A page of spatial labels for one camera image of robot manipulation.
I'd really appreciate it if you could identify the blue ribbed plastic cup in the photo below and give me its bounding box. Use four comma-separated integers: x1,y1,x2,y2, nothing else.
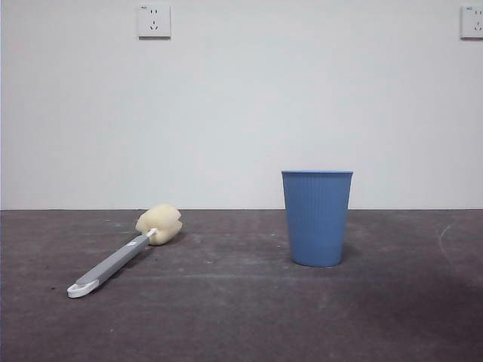
281,169,354,268

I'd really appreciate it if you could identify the grey-handled sponge cup brush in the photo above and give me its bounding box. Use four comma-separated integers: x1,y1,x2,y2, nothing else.
66,203,184,300

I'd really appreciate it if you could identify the white wall socket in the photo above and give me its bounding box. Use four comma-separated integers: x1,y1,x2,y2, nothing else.
137,4,171,40
459,5,483,41

